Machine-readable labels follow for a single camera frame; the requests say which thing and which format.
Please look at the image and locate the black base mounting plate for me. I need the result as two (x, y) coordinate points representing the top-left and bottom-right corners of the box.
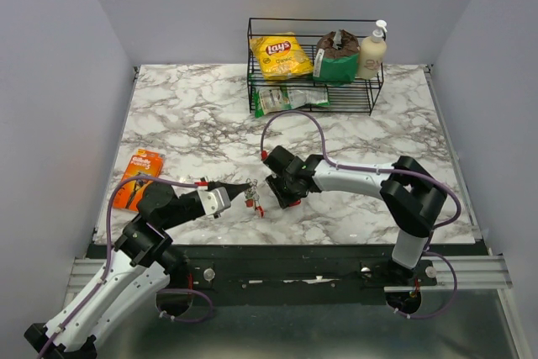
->
(164, 245), (490, 306)

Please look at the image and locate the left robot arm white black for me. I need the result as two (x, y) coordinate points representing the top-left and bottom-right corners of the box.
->
(24, 177), (251, 358)

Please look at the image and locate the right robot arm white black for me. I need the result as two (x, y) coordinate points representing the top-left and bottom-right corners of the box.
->
(261, 146), (447, 285)

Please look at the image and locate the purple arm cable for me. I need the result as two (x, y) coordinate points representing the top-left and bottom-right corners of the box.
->
(35, 177), (215, 359)
(259, 109), (462, 320)

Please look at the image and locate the black wire rack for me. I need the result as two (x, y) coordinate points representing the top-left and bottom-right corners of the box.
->
(246, 18), (387, 118)

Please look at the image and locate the cream pump lotion bottle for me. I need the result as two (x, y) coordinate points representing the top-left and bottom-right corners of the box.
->
(357, 19), (388, 80)

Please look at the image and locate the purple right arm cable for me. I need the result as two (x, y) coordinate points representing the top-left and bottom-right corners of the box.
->
(259, 109), (462, 320)

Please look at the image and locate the green white snack packet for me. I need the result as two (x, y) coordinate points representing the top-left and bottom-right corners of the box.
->
(252, 86), (330, 118)

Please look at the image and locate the orange Gillette razor box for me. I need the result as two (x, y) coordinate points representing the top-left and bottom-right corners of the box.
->
(113, 149), (165, 212)

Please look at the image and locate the green brown coffee bag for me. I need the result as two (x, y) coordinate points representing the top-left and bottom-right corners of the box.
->
(312, 29), (359, 86)

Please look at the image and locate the aluminium frame rail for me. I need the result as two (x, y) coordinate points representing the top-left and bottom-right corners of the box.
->
(66, 256), (513, 298)

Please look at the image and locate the yellow Lays chips bag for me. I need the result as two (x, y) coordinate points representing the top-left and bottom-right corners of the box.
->
(249, 32), (314, 82)

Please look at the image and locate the lone key with red tag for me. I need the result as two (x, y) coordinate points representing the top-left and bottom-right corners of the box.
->
(288, 199), (302, 207)

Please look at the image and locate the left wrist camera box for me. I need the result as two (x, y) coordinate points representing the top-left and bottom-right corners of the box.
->
(197, 187), (231, 217)

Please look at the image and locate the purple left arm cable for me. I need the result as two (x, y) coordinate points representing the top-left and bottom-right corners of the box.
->
(35, 177), (215, 359)

